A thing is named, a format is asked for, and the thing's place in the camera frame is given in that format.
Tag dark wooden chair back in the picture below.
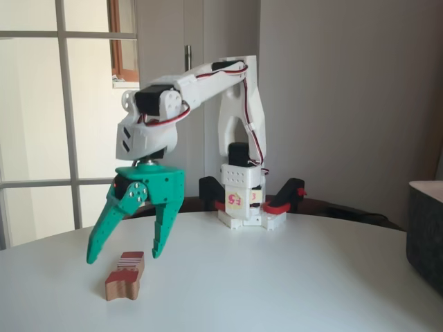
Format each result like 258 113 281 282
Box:
287 197 406 232
123 195 222 219

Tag white glazed door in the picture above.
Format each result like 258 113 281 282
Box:
0 0 145 250

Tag dark grey felt box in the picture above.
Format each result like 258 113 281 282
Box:
405 180 443 297

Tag red painted wooden block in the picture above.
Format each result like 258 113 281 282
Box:
104 251 145 302

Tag yellow sticker marked F5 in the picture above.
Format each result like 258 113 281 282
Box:
224 189 245 210

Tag brown wooden window frame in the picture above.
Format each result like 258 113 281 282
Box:
109 0 140 83

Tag black and red table clamp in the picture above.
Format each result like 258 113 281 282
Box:
199 176 228 212
264 178 308 214

